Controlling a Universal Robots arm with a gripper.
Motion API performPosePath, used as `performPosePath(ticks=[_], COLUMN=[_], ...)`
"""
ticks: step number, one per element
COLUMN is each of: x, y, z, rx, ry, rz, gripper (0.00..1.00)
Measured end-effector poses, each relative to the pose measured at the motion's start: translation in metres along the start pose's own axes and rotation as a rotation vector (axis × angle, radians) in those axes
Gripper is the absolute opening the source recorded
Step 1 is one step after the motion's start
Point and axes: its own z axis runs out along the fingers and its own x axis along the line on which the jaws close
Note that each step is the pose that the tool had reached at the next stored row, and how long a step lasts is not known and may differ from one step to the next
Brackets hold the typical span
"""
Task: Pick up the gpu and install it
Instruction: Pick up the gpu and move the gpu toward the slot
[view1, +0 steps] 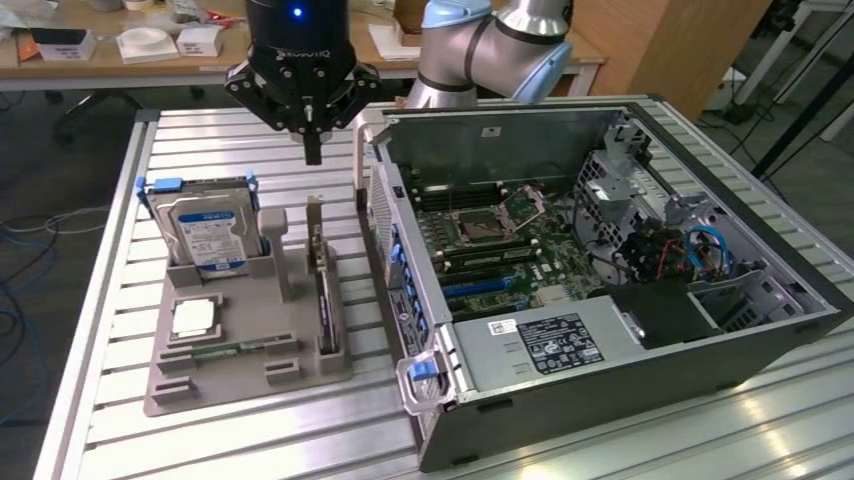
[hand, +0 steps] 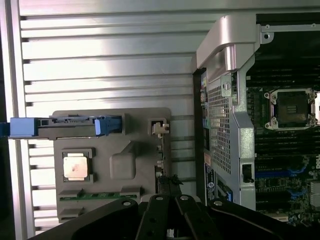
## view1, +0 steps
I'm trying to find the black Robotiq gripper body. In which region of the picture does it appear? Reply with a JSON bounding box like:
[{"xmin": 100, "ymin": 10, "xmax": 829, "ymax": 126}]
[{"xmin": 243, "ymin": 0, "xmax": 360, "ymax": 119}]

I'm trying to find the black graphics card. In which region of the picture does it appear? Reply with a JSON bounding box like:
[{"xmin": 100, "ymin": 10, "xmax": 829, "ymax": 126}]
[{"xmin": 304, "ymin": 194, "xmax": 346, "ymax": 361}]

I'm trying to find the wooden desk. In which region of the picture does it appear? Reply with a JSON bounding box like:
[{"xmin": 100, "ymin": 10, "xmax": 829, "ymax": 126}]
[{"xmin": 0, "ymin": 0, "xmax": 610, "ymax": 92}]

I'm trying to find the white paper booklet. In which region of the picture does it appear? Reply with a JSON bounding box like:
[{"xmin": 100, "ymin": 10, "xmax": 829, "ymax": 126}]
[{"xmin": 367, "ymin": 22, "xmax": 424, "ymax": 62}]

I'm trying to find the small white box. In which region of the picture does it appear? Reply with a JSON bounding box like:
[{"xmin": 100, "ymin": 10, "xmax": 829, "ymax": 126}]
[{"xmin": 175, "ymin": 24, "xmax": 225, "ymax": 58}]

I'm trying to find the white round tape holder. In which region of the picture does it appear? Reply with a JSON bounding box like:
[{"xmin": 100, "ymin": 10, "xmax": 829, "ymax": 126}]
[{"xmin": 115, "ymin": 26, "xmax": 183, "ymax": 65}]

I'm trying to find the black chair base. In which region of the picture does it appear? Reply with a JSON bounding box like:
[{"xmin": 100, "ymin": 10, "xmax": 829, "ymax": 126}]
[{"xmin": 51, "ymin": 89, "xmax": 145, "ymax": 146}]

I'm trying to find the hard disk with blue caddy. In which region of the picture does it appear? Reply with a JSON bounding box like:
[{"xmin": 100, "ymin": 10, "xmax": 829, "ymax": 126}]
[{"xmin": 133, "ymin": 169, "xmax": 263, "ymax": 281}]

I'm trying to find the white box with black lid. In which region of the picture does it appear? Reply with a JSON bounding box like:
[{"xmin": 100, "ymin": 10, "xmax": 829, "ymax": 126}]
[{"xmin": 31, "ymin": 27, "xmax": 99, "ymax": 62}]

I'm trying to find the CPU socket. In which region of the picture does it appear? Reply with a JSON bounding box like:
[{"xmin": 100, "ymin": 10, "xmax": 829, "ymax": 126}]
[{"xmin": 452, "ymin": 207, "xmax": 510, "ymax": 242}]

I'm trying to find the metal socket cover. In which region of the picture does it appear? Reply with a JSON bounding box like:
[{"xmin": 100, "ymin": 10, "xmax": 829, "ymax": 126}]
[{"xmin": 502, "ymin": 184, "xmax": 556, "ymax": 232}]

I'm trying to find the installed RAM stick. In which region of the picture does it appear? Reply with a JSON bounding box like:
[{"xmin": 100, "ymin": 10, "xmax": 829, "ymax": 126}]
[{"xmin": 442, "ymin": 243, "xmax": 543, "ymax": 272}]

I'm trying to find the blue expansion slot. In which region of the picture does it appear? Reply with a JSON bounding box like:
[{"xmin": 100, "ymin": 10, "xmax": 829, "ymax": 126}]
[{"xmin": 442, "ymin": 278, "xmax": 510, "ymax": 300}]

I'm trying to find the metal disk bay cage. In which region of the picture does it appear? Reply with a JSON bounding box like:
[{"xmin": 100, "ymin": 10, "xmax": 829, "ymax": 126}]
[{"xmin": 571, "ymin": 123, "xmax": 670, "ymax": 254}]

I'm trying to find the grey parts rack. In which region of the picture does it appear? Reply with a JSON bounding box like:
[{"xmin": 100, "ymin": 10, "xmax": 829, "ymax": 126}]
[{"xmin": 141, "ymin": 207, "xmax": 356, "ymax": 419}]

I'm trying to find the green motherboard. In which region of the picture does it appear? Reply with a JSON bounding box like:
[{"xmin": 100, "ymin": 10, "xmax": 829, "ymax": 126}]
[{"xmin": 404, "ymin": 169, "xmax": 616, "ymax": 322}]

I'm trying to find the silver CPU chip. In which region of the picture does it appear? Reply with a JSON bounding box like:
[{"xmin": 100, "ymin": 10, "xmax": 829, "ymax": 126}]
[{"xmin": 171, "ymin": 299, "xmax": 223, "ymax": 337}]

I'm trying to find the green RAM stick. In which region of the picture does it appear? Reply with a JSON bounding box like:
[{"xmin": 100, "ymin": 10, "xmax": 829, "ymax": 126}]
[{"xmin": 161, "ymin": 337, "xmax": 299, "ymax": 359}]

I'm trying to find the wooden cabinet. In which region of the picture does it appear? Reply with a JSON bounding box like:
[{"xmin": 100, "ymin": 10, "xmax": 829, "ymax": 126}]
[{"xmin": 588, "ymin": 0, "xmax": 777, "ymax": 122}]

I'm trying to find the grey power supply unit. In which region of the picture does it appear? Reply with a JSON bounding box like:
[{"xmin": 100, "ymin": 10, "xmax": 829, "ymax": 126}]
[{"xmin": 451, "ymin": 294, "xmax": 646, "ymax": 394}]

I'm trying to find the black open PC case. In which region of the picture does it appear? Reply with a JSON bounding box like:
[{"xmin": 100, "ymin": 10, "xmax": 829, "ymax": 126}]
[{"xmin": 351, "ymin": 98, "xmax": 845, "ymax": 474}]

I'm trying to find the blue floor cable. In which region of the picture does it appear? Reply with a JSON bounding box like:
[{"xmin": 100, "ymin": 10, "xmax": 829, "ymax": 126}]
[{"xmin": 0, "ymin": 219, "xmax": 63, "ymax": 427}]

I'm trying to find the red wire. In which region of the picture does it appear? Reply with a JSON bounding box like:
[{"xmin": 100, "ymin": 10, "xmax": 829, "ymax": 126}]
[{"xmin": 654, "ymin": 234, "xmax": 690, "ymax": 281}]

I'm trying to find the blue wire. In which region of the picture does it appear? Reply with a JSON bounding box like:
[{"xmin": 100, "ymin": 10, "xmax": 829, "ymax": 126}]
[{"xmin": 684, "ymin": 224, "xmax": 736, "ymax": 282}]

